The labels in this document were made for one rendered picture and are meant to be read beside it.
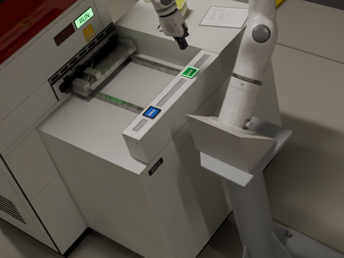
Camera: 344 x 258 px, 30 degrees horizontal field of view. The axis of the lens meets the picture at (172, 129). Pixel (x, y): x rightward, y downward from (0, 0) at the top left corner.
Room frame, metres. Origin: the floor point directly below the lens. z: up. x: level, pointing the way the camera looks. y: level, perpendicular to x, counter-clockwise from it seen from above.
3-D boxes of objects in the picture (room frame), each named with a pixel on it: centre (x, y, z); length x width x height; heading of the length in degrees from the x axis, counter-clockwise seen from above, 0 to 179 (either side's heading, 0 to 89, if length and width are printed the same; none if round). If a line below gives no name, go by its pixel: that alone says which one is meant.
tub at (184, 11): (2.50, -0.20, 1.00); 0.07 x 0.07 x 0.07; 58
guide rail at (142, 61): (2.36, -0.02, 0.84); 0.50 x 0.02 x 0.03; 40
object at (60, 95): (2.46, 0.28, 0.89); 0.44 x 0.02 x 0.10; 130
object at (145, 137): (1.99, -0.05, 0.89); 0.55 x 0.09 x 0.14; 130
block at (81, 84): (2.33, 0.33, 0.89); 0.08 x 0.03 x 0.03; 40
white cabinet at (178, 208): (2.28, 0.01, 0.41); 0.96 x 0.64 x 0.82; 130
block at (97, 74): (2.38, 0.27, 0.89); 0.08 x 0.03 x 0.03; 40
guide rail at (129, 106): (2.19, 0.19, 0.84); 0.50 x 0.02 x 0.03; 40
